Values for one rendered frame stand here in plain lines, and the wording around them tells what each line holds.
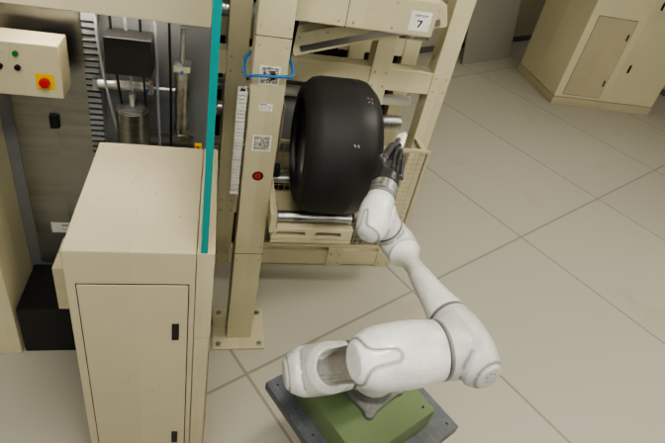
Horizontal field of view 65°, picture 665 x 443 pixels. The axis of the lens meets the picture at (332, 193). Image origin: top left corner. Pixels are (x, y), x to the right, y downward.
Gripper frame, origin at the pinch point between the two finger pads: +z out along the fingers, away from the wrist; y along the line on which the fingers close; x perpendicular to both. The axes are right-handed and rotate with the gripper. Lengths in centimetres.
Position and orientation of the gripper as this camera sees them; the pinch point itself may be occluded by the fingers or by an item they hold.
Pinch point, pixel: (400, 140)
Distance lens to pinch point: 182.0
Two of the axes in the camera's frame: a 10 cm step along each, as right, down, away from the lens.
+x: -7.7, 1.6, 6.1
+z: 3.1, -7.5, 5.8
